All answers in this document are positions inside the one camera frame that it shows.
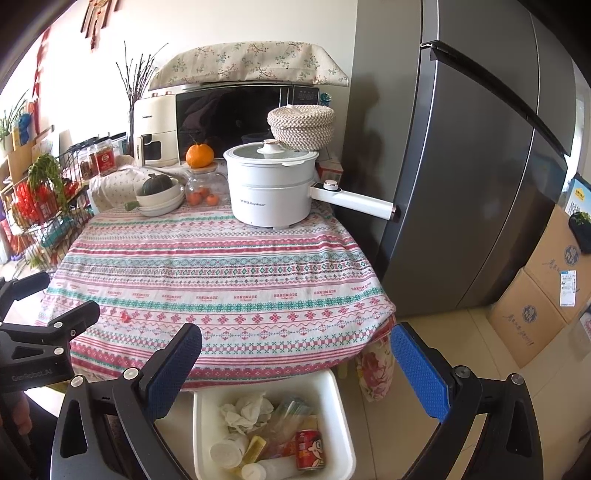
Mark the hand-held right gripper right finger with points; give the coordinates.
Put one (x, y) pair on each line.
(418, 369)

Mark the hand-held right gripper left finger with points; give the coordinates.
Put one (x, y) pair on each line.
(178, 364)

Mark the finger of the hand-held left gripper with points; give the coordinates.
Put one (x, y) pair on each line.
(69, 325)
(27, 288)

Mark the white tissue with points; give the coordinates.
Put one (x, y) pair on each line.
(244, 410)

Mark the white plastic bin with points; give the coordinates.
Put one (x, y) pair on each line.
(332, 406)

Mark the white cylindrical tube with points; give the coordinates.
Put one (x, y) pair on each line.
(226, 454)

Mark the clear plastic water bottle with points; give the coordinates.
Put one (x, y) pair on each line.
(291, 415)

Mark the red drink can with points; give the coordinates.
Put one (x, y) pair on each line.
(310, 450)

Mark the white plastic drink bottle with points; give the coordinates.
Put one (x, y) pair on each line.
(272, 468)

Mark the person's left hand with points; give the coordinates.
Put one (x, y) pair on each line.
(18, 415)

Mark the floral cushion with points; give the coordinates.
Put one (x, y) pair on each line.
(376, 369)

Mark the patterned striped tablecloth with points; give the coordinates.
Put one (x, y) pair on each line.
(207, 286)

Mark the red packets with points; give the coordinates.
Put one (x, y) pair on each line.
(27, 203)

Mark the brown cardboard box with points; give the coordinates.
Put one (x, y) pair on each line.
(521, 323)
(554, 267)

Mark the green hanging plant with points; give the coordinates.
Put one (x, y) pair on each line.
(46, 170)

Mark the brown cardboard sheet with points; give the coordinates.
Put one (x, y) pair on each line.
(27, 159)

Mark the small floral cloth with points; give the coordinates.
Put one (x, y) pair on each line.
(115, 180)

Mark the white ceramic bowl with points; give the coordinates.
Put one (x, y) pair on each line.
(161, 199)

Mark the dark green squash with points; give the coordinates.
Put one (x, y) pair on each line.
(154, 184)

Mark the small tangerine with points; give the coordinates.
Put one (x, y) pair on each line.
(194, 198)
(212, 200)

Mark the green leafy potted plant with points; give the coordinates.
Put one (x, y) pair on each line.
(9, 122)

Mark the clear glass jar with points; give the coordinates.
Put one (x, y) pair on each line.
(207, 182)

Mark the white electric cooking pot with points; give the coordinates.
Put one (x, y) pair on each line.
(268, 194)

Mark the large orange tangerine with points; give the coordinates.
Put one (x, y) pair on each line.
(200, 156)

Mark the cream air fryer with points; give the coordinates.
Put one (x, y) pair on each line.
(154, 120)

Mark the grey refrigerator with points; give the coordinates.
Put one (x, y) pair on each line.
(461, 161)

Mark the small red box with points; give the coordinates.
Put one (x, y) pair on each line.
(333, 171)

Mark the dry branches in vase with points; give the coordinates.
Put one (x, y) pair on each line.
(132, 87)

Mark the blue printed box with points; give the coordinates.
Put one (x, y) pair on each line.
(579, 194)

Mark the black microwave oven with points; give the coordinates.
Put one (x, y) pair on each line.
(221, 115)

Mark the red hanging decoration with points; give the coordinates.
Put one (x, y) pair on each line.
(92, 23)

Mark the floral dust cover cloth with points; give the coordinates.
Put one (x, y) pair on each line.
(249, 62)

